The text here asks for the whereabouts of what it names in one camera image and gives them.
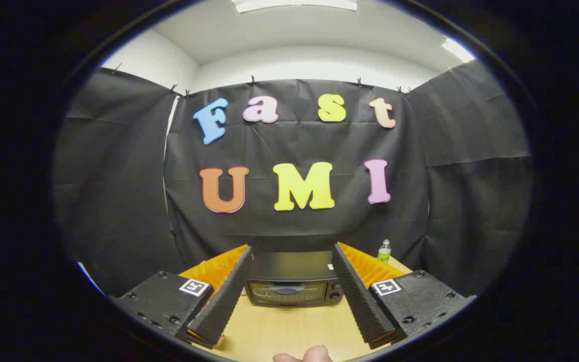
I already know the ceiling light panel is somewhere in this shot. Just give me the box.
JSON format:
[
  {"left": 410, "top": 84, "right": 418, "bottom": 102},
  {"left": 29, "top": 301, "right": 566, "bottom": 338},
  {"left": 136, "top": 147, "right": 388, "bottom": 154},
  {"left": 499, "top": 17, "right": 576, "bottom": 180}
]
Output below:
[{"left": 232, "top": 0, "right": 358, "bottom": 13}]

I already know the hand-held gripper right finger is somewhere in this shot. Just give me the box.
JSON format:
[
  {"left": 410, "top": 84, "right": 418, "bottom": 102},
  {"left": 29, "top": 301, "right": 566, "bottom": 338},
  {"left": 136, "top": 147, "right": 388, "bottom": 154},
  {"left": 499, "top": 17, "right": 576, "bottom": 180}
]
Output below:
[{"left": 332, "top": 242, "right": 476, "bottom": 350}]

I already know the black toaster oven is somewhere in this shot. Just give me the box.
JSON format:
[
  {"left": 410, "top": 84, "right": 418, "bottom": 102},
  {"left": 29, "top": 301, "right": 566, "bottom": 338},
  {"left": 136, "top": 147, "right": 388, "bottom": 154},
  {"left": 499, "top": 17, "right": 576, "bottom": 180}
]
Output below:
[{"left": 244, "top": 250, "right": 345, "bottom": 307}]

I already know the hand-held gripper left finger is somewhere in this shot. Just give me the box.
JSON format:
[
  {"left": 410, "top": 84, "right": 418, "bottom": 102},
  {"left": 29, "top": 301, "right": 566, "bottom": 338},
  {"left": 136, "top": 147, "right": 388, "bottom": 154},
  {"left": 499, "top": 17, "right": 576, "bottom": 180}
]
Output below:
[{"left": 114, "top": 245, "right": 253, "bottom": 350}]

